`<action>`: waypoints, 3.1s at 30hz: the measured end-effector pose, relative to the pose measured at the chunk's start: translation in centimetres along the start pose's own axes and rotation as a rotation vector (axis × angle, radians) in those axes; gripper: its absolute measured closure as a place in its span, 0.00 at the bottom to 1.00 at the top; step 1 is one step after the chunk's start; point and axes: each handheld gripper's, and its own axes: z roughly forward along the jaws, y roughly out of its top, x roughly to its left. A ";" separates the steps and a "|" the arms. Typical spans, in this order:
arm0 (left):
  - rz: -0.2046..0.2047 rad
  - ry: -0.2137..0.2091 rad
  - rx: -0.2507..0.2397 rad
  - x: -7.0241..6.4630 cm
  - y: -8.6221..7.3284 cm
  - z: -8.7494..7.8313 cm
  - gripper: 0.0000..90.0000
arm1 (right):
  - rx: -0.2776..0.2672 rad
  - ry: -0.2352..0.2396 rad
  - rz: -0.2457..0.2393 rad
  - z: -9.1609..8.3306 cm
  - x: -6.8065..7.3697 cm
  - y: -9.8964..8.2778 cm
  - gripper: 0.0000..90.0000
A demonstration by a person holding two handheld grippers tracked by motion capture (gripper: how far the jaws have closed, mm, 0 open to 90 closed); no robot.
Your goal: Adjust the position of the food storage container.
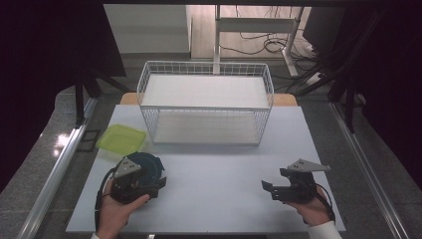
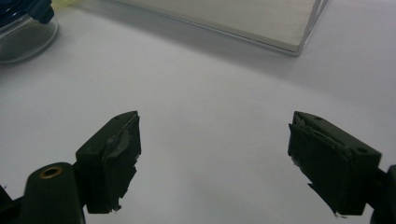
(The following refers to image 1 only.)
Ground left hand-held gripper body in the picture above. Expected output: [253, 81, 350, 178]
[108, 156, 158, 204]

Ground dark blue round bowl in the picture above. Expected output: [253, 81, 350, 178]
[126, 151, 166, 187]

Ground wooden table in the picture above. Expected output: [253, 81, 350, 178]
[118, 92, 299, 108]

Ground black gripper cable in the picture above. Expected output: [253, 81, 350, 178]
[94, 167, 117, 232]
[315, 183, 336, 223]

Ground green plastic container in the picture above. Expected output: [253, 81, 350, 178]
[95, 123, 147, 157]

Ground black curtain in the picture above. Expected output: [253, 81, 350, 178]
[0, 0, 127, 194]
[331, 0, 422, 191]

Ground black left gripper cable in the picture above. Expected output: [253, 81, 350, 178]
[94, 167, 117, 232]

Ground person's right hand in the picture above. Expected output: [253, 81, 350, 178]
[286, 185, 334, 228]

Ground white wire rack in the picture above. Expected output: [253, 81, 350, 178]
[136, 60, 275, 147]

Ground white desk frame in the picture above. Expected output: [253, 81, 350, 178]
[213, 4, 305, 78]

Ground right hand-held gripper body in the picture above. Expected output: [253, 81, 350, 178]
[271, 158, 332, 204]

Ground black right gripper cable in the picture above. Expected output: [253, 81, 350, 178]
[315, 183, 336, 223]

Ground black stand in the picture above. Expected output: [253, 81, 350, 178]
[74, 71, 131, 129]
[298, 9, 367, 134]

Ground black floor cables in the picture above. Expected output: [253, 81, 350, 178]
[219, 5, 321, 95]

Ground metal floor rail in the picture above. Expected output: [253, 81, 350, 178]
[16, 98, 98, 239]
[328, 101, 411, 239]

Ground person's left hand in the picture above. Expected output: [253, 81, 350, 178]
[97, 179, 150, 239]

